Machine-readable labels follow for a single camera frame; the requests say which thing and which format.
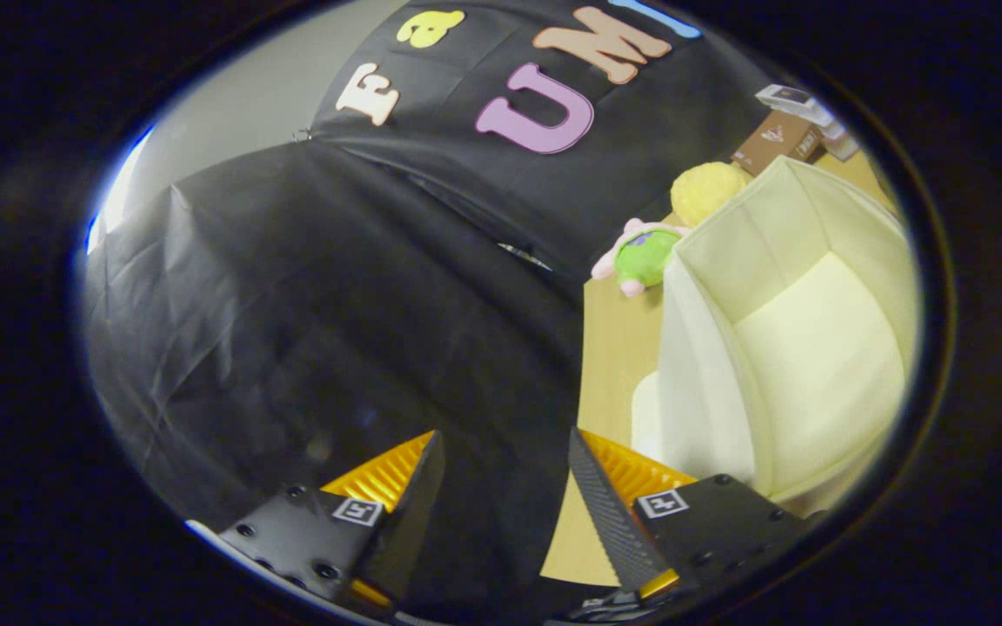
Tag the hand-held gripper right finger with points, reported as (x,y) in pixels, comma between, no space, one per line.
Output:
(610,522)

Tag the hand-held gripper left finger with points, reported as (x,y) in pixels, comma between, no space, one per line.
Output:
(414,522)

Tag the beige fabric storage box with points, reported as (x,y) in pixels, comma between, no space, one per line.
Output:
(814,365)

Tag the green and pink plush toy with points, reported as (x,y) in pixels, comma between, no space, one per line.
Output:
(644,256)

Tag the yellow plush toy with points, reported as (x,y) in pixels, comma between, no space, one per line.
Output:
(705,187)

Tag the pinkish brown book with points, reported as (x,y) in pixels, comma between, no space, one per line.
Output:
(842,146)

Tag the plain white book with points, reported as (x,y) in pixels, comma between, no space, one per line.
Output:
(824,117)

